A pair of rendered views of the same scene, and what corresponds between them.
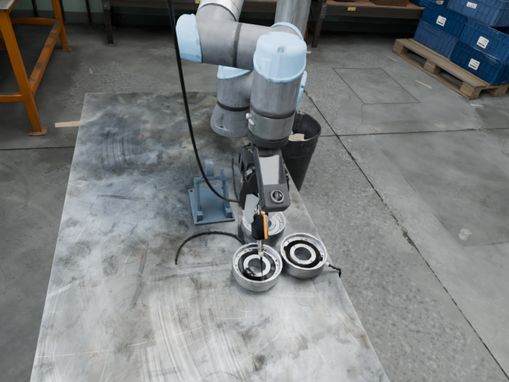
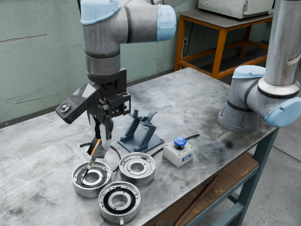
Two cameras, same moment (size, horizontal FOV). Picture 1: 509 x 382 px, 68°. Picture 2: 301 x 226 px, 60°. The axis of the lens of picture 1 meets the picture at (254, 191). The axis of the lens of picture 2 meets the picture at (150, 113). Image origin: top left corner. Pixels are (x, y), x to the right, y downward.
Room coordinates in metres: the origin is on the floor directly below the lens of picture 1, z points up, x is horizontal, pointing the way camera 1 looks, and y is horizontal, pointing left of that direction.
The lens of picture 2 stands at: (0.44, -0.55, 1.38)
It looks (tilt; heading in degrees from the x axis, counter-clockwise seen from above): 33 degrees down; 66
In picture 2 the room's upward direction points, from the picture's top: 4 degrees clockwise
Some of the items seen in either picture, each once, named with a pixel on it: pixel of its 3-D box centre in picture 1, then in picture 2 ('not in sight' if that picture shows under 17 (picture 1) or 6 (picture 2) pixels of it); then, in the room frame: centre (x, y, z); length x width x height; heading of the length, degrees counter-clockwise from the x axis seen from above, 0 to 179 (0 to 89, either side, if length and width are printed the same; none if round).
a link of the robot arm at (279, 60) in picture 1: (277, 74); (102, 25); (0.56, -0.01, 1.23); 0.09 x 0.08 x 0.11; 178
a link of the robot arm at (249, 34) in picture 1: (272, 51); (145, 22); (0.66, 0.00, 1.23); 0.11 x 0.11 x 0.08; 88
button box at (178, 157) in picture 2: not in sight; (179, 150); (0.79, 0.00, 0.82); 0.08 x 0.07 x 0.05; 19
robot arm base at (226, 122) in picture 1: (233, 112); (240, 111); (1.11, 0.10, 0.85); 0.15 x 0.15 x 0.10
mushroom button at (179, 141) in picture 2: not in sight; (179, 145); (0.79, 0.00, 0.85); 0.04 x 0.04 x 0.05
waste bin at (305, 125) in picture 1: (284, 154); not in sight; (1.82, -0.15, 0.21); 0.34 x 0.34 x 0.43
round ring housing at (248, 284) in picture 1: (256, 267); (92, 179); (0.51, -0.03, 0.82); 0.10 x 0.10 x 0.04
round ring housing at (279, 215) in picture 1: (263, 224); (137, 169); (0.64, -0.03, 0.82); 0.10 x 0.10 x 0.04
